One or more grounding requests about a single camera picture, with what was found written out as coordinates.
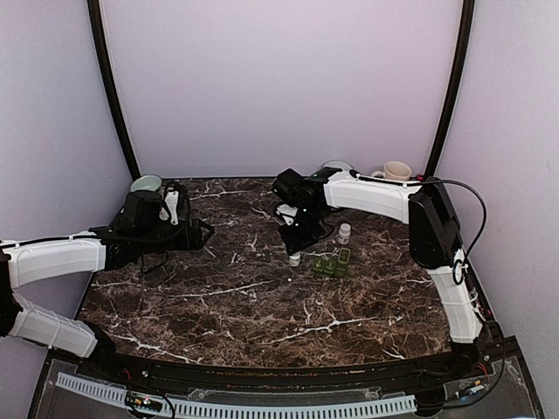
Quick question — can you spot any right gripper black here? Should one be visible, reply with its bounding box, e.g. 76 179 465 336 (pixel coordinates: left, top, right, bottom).
279 205 326 255

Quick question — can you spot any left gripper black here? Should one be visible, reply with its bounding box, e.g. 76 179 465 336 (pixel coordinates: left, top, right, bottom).
137 218 215 256

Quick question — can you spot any white pill bottle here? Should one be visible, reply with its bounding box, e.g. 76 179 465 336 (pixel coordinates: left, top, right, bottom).
288 253 300 267
337 223 351 245

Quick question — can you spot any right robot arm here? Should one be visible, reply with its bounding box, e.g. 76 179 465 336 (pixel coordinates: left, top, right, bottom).
272 167 483 344

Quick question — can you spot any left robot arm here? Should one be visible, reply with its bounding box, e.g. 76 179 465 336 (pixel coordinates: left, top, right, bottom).
1 187 215 381

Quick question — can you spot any pale green bowl left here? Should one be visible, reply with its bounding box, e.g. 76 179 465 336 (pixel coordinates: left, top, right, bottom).
130 175 162 192

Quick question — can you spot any pale green bowl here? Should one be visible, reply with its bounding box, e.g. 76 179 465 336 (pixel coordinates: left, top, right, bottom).
322 160 353 171
130 175 162 192

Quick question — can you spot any pale green bowl right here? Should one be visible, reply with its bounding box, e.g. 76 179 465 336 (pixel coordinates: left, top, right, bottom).
322 160 353 171

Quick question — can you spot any cream floral mug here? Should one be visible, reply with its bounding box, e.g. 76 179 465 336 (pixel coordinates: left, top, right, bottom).
371 161 412 182

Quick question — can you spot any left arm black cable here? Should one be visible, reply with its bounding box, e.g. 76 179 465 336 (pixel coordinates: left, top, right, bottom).
139 182 191 275

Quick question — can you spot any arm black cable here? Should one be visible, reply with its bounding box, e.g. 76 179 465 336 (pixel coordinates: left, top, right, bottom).
353 174 488 285
139 182 191 275

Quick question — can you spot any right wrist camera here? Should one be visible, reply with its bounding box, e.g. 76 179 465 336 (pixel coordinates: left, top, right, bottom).
275 203 298 225

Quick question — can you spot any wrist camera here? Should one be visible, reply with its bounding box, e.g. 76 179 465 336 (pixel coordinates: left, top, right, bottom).
275 203 298 225
159 185 184 226

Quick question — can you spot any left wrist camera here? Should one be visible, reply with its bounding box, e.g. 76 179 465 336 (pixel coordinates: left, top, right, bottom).
159 185 184 226

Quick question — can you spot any left black frame post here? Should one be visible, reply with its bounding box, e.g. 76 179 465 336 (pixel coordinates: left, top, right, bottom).
86 0 141 180

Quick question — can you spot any black frame post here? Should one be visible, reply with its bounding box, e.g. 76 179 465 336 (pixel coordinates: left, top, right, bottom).
86 0 141 180
424 0 475 176

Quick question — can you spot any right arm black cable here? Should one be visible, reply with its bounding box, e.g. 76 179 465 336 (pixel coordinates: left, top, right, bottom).
353 174 488 285

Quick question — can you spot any white slotted cable duct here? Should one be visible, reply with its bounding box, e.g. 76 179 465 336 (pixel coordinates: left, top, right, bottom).
54 373 418 418

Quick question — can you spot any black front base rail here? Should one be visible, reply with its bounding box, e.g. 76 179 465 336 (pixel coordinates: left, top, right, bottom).
43 340 521 398

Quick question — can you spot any right black frame post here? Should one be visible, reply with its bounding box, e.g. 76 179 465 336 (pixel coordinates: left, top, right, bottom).
424 0 475 176

